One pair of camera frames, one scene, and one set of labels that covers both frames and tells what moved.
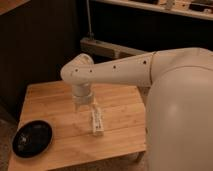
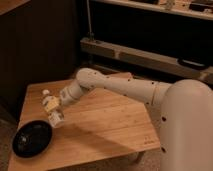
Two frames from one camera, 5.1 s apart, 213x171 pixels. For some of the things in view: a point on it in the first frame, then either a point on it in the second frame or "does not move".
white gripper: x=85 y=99 to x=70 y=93
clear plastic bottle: x=97 y=117 to x=53 y=108
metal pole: x=90 y=27 does not move
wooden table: x=73 y=143 does not move
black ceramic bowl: x=32 y=138 does not move
